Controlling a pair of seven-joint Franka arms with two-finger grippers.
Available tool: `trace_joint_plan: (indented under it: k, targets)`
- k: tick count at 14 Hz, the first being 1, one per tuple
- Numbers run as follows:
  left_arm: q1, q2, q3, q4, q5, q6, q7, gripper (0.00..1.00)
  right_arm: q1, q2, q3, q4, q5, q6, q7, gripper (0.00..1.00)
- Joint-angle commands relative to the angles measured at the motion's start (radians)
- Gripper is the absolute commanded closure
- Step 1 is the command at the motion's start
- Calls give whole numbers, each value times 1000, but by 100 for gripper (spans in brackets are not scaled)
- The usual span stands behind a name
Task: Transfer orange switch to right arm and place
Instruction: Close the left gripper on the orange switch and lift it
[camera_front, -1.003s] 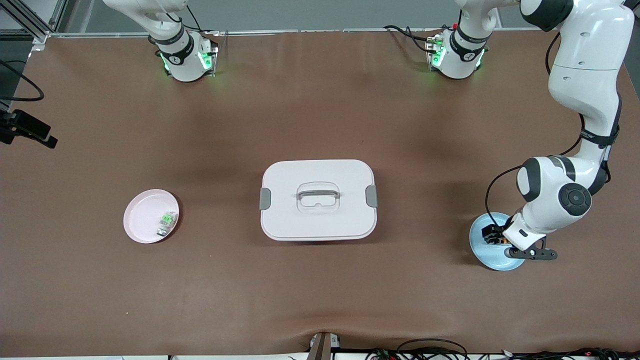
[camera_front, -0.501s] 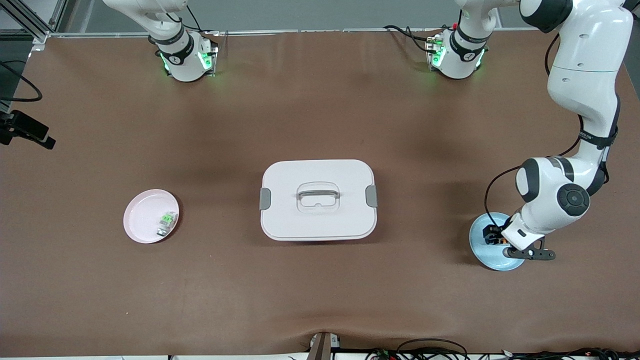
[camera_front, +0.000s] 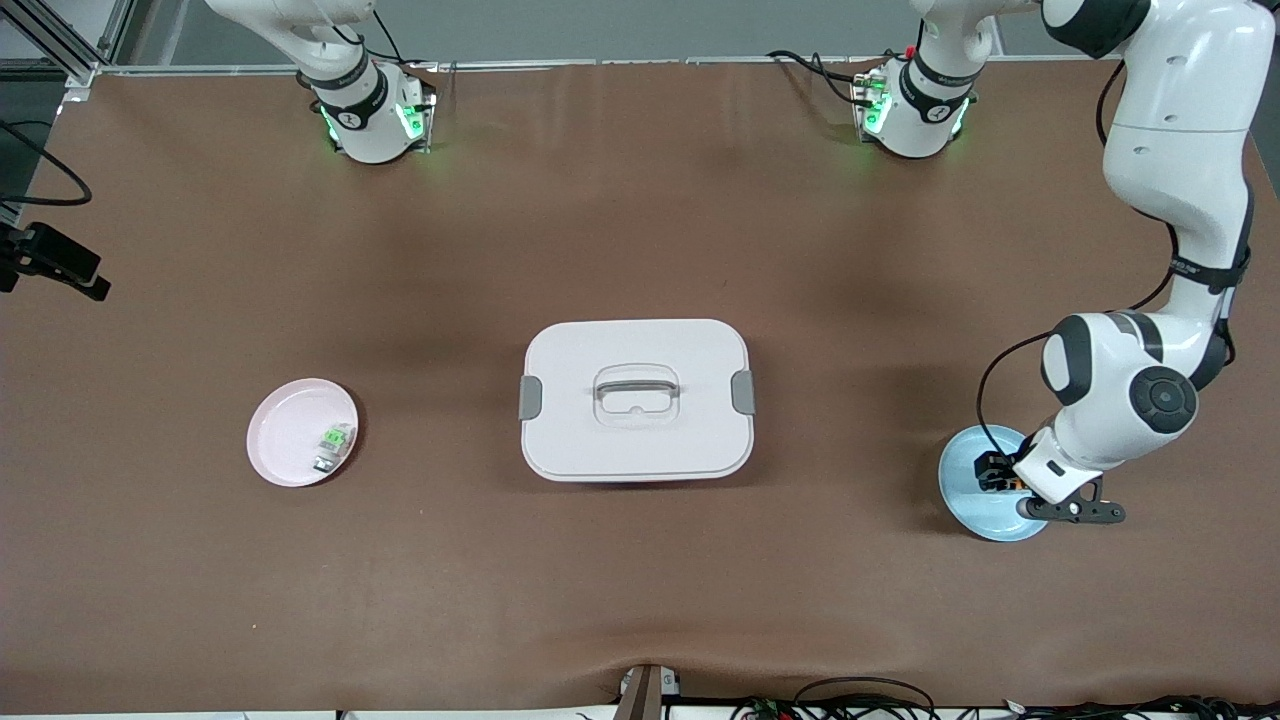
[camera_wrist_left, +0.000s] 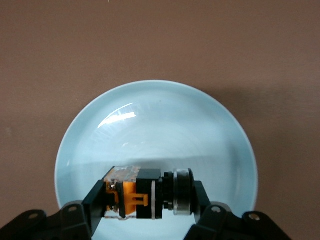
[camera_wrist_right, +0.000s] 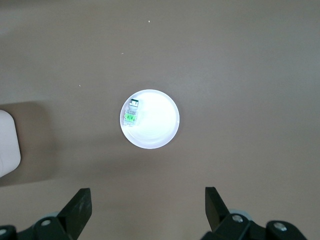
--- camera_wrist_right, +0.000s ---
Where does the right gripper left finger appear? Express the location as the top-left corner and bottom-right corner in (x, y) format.
(33, 187), (93, 240)

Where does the green white terminal block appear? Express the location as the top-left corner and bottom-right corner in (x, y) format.
(122, 109), (139, 128)

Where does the pink round plate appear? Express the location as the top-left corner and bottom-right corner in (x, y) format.
(119, 89), (181, 150)

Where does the white lidded storage box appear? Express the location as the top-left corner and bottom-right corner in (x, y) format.
(0, 109), (22, 178)

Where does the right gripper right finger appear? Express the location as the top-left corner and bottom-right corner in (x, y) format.
(202, 186), (253, 240)

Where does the white dark-green contact block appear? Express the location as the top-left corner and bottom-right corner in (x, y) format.
(127, 98), (140, 111)

